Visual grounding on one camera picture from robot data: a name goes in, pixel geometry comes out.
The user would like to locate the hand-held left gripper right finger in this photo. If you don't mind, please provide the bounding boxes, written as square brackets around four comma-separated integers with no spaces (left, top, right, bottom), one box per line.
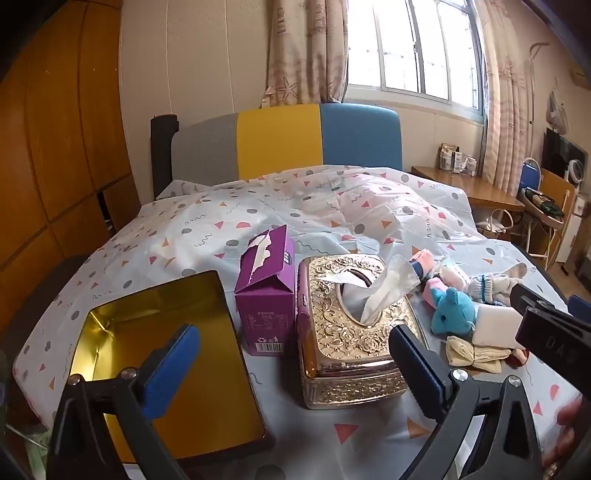
[389,324,543,480]

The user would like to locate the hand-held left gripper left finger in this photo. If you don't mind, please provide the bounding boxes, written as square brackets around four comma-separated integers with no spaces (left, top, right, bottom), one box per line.
[50,323,201,480]

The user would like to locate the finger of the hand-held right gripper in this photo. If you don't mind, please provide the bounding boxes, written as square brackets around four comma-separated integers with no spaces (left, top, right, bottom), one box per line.
[509,282,571,319]

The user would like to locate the beige knit glove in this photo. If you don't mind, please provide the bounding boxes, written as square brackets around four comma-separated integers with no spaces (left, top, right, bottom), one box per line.
[468,262,528,301]

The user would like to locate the gold metal tin box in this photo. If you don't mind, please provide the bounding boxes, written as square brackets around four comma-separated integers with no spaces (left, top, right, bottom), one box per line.
[69,270,269,462]

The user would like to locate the white foam block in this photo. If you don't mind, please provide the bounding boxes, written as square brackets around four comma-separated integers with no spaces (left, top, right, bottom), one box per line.
[471,305,525,349]

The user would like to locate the cream socks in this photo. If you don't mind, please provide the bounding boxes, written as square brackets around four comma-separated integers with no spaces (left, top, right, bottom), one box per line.
[445,335,513,374]

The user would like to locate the blue plush toy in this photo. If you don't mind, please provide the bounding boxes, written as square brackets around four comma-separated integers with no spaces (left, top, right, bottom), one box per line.
[425,277,478,335]

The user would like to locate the white waffle cloth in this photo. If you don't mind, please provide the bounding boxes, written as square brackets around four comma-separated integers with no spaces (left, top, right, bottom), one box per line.
[434,258,472,291]

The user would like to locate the person's right hand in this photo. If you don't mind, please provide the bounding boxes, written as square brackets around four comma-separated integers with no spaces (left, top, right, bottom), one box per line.
[544,398,583,468]

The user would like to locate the ornate gold tissue box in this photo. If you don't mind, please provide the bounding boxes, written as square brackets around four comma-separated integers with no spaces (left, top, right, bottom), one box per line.
[295,254,432,409]

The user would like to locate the white tissue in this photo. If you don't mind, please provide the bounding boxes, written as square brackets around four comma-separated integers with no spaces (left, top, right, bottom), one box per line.
[318,254,421,324]

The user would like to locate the white basket with umbrella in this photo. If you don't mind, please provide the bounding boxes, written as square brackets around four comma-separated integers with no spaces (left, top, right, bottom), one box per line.
[517,187,566,229]

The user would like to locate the purple carton box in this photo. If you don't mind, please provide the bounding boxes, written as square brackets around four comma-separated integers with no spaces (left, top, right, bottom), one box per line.
[235,224,296,357]

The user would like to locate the blue folding chair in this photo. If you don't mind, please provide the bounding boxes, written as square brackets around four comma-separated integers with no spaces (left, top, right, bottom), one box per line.
[522,158,555,268]

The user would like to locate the wooden side desk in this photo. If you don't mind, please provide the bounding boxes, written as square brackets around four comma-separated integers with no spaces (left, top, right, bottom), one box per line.
[411,166,525,213]

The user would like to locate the black monitor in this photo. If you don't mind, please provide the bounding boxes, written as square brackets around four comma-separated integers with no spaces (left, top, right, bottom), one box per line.
[542,127,589,181]

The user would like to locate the small boxes on desk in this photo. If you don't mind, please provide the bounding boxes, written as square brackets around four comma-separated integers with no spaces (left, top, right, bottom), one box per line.
[438,143,478,176]

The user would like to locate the white hanging bag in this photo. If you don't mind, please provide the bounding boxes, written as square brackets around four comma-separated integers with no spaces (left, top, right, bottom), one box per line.
[547,90,571,134]

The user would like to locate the pink striped curtain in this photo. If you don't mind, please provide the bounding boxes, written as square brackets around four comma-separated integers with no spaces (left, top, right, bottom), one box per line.
[475,0,536,195]

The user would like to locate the black rolled mat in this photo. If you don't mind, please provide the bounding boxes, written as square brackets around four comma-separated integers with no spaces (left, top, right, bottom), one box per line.
[150,114,178,199]

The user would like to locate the grey yellow blue headboard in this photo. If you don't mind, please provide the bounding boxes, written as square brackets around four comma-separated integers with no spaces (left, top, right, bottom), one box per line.
[171,103,403,181]

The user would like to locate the wooden wardrobe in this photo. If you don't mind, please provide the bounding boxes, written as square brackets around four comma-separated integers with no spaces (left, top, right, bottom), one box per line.
[0,0,141,278]

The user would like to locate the window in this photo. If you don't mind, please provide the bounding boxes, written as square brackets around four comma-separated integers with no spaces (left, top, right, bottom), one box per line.
[346,0,485,112]

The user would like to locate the beige starfish print curtain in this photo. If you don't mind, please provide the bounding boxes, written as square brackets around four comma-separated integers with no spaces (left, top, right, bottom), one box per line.
[261,0,348,109]

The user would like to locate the white power strip with cables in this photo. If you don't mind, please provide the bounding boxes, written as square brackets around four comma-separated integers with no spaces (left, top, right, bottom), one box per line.
[475,210,513,238]

